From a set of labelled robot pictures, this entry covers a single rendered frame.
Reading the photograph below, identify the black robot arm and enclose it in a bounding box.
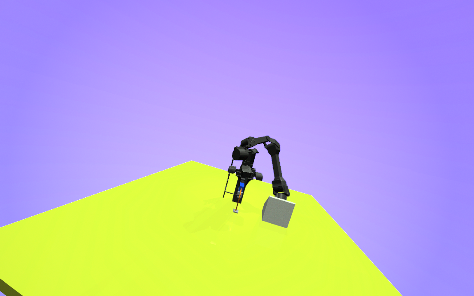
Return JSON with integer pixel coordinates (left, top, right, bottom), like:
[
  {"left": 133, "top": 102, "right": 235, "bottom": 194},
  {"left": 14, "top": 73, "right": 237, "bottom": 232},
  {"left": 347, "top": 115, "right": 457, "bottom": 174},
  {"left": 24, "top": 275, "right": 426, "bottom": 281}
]
[{"left": 232, "top": 135, "right": 290, "bottom": 200}]

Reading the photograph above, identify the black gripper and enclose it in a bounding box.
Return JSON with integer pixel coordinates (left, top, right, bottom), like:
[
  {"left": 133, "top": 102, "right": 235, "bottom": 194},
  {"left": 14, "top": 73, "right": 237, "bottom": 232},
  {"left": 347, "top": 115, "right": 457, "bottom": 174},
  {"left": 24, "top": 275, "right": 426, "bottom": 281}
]
[{"left": 228, "top": 160, "right": 263, "bottom": 188}]

